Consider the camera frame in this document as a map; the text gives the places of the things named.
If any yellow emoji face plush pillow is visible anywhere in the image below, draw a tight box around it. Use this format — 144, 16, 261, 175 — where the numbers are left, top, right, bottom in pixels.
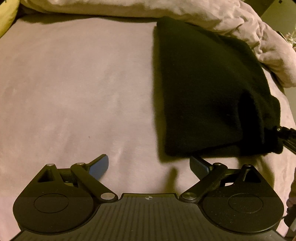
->
0, 0, 20, 37

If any lilac crumpled duvet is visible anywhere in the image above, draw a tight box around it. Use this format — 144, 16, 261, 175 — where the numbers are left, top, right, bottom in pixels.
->
21, 0, 295, 88

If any black knit sweater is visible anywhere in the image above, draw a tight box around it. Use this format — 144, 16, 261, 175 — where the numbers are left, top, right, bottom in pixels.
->
157, 17, 283, 157

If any lilac bed sheet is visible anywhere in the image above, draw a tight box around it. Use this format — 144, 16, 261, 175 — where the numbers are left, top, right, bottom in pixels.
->
0, 14, 296, 241

